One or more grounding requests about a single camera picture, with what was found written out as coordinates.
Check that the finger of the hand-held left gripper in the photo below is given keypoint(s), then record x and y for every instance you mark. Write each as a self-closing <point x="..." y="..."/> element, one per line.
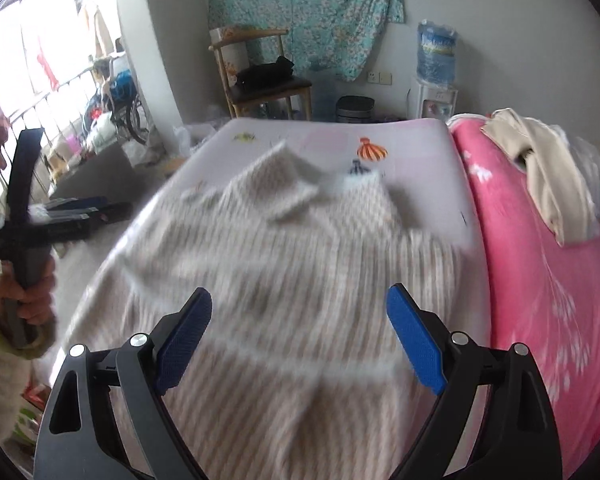
<point x="90" y="220"/>
<point x="80" y="203"/>

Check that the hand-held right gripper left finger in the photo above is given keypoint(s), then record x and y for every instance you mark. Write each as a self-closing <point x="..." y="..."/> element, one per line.
<point x="185" y="340"/>

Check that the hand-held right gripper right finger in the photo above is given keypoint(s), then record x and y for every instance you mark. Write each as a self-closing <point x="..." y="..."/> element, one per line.
<point x="415" y="340"/>

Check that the beige white houndstooth coat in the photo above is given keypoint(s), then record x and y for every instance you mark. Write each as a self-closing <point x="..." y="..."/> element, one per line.
<point x="280" y="285"/>

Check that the person's left forearm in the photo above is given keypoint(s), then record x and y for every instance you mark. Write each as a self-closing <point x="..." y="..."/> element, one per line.
<point x="0" y="385"/>

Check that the person's left hand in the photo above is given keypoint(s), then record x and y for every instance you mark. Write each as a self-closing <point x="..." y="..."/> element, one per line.
<point x="42" y="295"/>

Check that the dark grey board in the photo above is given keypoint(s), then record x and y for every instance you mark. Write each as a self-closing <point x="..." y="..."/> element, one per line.
<point x="95" y="170"/>

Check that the white plastic bag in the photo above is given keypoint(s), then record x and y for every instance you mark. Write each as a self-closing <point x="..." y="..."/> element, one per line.
<point x="100" y="129"/>

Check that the bicycle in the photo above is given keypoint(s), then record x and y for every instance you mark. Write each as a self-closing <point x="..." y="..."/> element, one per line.
<point x="130" y="105"/>

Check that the metal railing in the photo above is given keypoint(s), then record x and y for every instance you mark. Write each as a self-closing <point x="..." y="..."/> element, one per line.
<point x="70" y="80"/>

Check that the red hanging garment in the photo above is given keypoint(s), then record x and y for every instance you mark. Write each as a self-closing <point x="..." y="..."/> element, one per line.
<point x="47" y="66"/>

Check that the pink floral blanket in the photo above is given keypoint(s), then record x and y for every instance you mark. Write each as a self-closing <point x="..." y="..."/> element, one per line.
<point x="530" y="285"/>

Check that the clear plastic bag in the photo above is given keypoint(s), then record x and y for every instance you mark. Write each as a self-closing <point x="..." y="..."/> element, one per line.
<point x="192" y="140"/>

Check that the colourful printed bag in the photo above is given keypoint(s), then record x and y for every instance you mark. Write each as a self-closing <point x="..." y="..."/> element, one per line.
<point x="30" y="410"/>

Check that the beige hanging garment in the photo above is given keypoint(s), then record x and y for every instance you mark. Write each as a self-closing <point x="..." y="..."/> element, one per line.
<point x="98" y="25"/>

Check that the wooden chair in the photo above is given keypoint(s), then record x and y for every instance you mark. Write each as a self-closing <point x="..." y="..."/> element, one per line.
<point x="270" y="94"/>

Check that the black bag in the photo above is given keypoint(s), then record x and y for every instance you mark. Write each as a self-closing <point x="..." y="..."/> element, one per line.
<point x="265" y="74"/>

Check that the white water dispenser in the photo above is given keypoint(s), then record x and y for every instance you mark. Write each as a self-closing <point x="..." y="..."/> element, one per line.
<point x="432" y="105"/>

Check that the grey pedal bin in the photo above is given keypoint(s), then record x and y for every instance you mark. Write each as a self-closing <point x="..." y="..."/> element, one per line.
<point x="355" y="110"/>

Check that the light grey garment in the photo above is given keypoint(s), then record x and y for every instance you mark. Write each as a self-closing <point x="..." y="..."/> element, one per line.
<point x="597" y="175"/>

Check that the blue water jug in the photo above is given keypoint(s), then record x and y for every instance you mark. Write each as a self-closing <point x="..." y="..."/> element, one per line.
<point x="436" y="55"/>

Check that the teal floral hanging cloth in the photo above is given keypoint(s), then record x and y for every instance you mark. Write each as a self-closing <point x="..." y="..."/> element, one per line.
<point x="305" y="10"/>

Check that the white wall socket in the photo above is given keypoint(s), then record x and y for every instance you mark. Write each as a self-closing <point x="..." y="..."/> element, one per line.
<point x="379" y="77"/>

